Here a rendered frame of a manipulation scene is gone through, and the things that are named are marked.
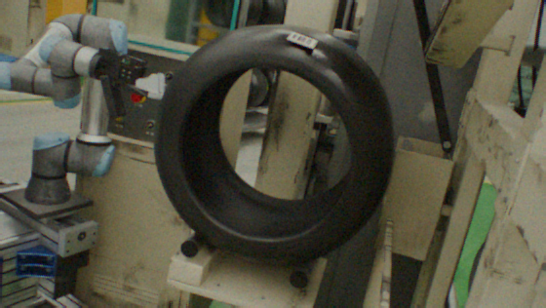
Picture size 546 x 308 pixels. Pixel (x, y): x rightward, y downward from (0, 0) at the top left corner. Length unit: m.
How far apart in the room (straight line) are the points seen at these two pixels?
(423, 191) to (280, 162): 0.42
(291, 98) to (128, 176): 0.86
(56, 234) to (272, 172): 0.77
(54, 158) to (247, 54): 0.96
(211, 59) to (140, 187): 1.05
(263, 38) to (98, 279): 1.51
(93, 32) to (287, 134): 0.72
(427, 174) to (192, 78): 0.68
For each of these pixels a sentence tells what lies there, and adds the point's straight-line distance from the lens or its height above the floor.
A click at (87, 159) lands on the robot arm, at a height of 0.90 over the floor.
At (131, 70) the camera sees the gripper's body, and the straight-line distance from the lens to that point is 1.42.
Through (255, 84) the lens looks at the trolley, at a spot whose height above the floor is 0.66.
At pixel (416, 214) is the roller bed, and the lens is 1.55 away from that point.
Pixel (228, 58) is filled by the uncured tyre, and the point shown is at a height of 1.38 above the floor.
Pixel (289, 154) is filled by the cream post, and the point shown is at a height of 1.09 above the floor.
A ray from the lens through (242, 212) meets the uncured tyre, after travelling 1.55.
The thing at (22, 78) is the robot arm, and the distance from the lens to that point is 1.58.
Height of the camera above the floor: 1.52
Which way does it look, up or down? 16 degrees down
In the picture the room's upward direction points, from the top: 11 degrees clockwise
